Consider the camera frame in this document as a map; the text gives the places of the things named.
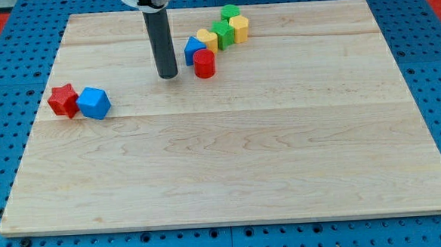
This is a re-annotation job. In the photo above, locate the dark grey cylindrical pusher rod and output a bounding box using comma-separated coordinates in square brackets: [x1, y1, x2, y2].
[143, 8, 177, 79]

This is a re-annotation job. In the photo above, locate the green star block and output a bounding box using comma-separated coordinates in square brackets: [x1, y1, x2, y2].
[211, 20, 235, 51]

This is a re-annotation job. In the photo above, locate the green circle block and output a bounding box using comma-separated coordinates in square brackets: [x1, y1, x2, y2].
[220, 4, 240, 21]

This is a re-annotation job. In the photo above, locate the red star block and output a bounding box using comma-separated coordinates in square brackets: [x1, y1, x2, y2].
[47, 84, 79, 119]

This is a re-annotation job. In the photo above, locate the blue triangle block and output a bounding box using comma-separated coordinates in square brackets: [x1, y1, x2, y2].
[184, 36, 207, 66]

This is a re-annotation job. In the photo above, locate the yellow heart block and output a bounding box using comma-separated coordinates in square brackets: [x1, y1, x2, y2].
[196, 28, 219, 54]

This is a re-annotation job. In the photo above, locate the red cylinder block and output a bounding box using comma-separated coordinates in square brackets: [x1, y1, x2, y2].
[193, 48, 215, 79]

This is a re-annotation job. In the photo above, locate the yellow hexagon block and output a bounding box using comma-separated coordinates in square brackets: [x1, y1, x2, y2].
[229, 15, 249, 43]

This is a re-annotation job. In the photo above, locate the blue cube block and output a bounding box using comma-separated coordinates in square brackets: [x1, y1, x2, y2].
[76, 87, 112, 120]

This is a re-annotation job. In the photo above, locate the wooden board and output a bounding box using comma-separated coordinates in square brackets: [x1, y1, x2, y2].
[0, 0, 441, 238]

